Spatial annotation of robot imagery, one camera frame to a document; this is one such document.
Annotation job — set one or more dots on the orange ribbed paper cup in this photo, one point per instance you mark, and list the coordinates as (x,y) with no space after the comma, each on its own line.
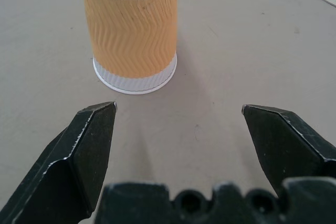
(132,32)

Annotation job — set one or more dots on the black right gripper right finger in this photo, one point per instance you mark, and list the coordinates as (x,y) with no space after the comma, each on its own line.
(283,145)

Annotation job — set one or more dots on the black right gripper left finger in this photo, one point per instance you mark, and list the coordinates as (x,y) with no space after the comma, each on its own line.
(78,155)

